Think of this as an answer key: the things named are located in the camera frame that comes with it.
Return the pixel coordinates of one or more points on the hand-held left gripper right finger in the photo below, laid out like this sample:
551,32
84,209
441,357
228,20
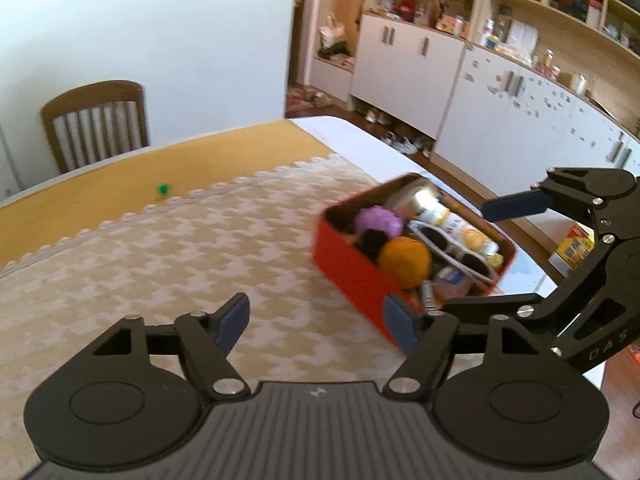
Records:
400,325

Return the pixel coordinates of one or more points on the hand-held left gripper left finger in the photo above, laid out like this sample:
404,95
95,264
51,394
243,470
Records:
232,325

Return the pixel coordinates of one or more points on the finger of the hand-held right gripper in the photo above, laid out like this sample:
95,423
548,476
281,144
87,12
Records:
515,205
500,305

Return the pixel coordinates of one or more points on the orange ball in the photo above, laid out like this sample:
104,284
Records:
402,262

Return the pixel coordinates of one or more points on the red metal tin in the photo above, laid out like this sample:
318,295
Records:
350,265

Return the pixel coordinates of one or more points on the small white blue packet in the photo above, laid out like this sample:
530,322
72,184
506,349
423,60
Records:
452,280

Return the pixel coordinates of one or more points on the colourful cardboard box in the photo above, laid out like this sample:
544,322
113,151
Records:
572,250

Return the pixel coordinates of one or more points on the white yellow-label bottle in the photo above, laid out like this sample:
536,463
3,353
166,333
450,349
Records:
450,220

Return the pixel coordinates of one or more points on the beige patterned tablecloth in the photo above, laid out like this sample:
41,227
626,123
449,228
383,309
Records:
200,260

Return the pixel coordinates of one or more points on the long white sticker-covered cabinet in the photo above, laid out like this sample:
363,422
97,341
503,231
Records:
540,130

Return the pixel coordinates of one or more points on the white sunglasses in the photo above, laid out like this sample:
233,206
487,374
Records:
437,241

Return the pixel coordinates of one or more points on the black fuzzy ball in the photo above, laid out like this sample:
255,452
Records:
372,242

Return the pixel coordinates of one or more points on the single white shoe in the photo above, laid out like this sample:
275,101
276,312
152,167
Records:
426,149

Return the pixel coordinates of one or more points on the purple fuzzy ball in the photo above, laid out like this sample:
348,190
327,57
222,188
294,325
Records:
375,220

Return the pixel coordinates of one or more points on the pair of white sneakers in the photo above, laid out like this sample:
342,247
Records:
400,142

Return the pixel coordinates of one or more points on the small green toy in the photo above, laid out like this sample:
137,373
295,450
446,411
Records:
163,190

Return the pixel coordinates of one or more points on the clear snack bag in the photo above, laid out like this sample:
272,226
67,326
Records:
512,51

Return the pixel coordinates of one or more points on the pair of small shoes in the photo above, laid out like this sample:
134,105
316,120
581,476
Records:
376,115

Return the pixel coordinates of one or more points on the white square container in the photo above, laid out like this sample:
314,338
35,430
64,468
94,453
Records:
522,35

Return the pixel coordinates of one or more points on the white plastic bottle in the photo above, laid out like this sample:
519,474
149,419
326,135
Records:
487,32

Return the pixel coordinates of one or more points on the yellow tablecloth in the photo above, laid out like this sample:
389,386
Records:
175,160

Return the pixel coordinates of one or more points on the dotted cardboard box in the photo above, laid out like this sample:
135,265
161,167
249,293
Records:
449,24

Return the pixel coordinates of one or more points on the low white cabinet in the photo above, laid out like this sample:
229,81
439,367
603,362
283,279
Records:
332,77

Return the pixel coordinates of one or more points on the pair of slippers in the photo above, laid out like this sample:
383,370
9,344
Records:
316,97

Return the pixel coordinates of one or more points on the patterned doormat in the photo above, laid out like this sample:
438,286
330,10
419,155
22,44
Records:
295,100

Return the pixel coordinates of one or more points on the black bag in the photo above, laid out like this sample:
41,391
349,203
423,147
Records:
334,51

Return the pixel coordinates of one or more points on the white bag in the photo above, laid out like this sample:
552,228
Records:
332,32

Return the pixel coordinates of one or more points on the wooden chair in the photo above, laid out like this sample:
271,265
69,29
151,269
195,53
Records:
85,92

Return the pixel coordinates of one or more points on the brown door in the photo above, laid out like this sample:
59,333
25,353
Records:
298,20

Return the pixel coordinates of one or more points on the wooden wall shelf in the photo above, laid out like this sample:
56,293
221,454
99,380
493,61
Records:
565,15

